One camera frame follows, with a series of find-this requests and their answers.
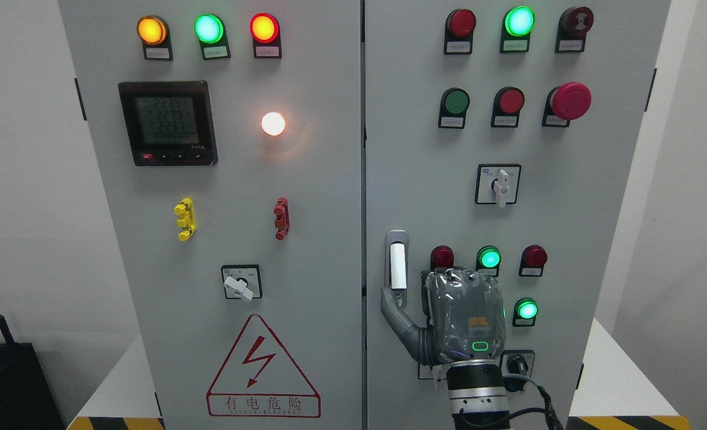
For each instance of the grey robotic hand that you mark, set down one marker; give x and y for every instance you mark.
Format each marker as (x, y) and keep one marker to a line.
(467, 318)

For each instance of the silver cabinet door handle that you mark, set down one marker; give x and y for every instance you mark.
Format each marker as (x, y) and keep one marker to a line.
(396, 249)

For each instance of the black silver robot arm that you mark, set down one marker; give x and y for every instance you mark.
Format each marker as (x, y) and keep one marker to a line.
(477, 396)

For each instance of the grey right cabinet door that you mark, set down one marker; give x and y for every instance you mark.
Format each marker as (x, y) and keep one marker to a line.
(422, 179)

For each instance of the grey cabinet door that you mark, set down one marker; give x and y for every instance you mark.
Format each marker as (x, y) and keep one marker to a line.
(311, 280)
(422, 179)

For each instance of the grey left cabinet door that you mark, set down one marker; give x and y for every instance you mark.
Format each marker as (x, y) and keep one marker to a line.
(311, 280)

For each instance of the green indicator lamp middle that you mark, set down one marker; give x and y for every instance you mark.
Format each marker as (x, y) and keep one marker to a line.
(488, 260)

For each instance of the green indicator lamp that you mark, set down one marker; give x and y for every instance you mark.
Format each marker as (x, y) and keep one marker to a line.
(212, 37)
(516, 29)
(488, 260)

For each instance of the red indicator lamp middle left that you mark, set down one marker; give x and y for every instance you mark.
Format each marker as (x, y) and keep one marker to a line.
(442, 257)

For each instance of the green lit push button lower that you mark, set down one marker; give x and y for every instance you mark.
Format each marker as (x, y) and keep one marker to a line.
(525, 312)

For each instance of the red indicator lamp middle right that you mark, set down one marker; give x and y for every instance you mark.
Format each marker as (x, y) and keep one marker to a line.
(532, 261)

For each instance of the white platform with hazard stripes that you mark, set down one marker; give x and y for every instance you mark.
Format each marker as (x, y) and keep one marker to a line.
(613, 394)

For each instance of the red terminal connector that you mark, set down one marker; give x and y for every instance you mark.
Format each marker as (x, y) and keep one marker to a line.
(281, 222)

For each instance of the green push button upper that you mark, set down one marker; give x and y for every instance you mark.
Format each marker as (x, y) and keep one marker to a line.
(453, 106)

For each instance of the red push button upper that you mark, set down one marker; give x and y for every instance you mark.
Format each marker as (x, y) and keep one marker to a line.
(507, 106)

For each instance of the red electric hazard warning sticker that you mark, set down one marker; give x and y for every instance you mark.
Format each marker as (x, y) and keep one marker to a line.
(259, 378)

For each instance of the red emergency stop button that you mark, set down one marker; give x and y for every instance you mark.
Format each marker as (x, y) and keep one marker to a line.
(565, 103)

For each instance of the white glowing indicator lamp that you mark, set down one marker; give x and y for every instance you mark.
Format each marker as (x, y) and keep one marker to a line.
(273, 123)

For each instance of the red indicator lamp top right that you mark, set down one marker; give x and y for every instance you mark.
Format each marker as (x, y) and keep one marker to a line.
(459, 29)

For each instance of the green indicator lamp top right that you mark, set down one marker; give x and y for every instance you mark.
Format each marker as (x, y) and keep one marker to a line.
(516, 29)

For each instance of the yellow terminal connector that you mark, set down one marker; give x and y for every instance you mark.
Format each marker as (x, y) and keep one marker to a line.
(186, 219)

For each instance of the dark red buzzer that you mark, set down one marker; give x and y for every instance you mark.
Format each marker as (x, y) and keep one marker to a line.
(573, 26)

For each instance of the red lit indicator lamp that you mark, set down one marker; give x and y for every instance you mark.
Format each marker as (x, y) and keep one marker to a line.
(266, 35)

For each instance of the black digital power meter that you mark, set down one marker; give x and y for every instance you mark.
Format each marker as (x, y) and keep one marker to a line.
(169, 123)

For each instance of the green indicator lamp top left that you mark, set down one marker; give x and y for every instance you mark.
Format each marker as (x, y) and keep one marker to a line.
(212, 37)

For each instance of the amber indicator lamp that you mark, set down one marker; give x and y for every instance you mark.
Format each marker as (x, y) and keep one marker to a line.
(154, 34)

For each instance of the black cabinet at left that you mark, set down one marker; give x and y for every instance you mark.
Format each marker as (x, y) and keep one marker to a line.
(26, 401)

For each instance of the white selector switch lower right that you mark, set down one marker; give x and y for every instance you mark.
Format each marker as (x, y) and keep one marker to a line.
(433, 373)

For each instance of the white selector switch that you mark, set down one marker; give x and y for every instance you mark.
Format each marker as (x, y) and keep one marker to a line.
(433, 373)
(497, 184)

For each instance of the black key switch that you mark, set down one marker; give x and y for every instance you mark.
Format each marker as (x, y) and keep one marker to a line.
(516, 361)

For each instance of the white selector switch upper right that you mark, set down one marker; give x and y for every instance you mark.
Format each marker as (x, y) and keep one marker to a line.
(497, 184)

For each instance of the white selector switch left door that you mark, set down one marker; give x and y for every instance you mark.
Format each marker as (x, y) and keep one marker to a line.
(242, 282)

